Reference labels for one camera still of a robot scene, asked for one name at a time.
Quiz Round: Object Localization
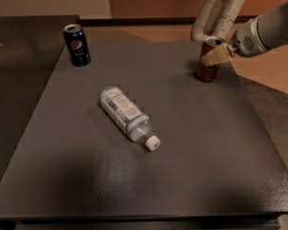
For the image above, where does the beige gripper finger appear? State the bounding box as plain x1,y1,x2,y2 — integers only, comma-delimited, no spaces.
201,43,235,67

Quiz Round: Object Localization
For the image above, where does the red coke can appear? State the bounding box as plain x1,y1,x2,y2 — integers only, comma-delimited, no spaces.
196,36,224,82

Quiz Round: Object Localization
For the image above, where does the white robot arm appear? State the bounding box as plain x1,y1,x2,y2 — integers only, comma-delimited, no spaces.
191,0,288,67

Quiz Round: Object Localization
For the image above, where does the blue pepsi can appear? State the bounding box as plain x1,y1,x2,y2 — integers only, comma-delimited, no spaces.
63,24,91,66

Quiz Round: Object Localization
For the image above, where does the clear plastic water bottle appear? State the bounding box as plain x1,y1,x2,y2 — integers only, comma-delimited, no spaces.
99,85,160,151

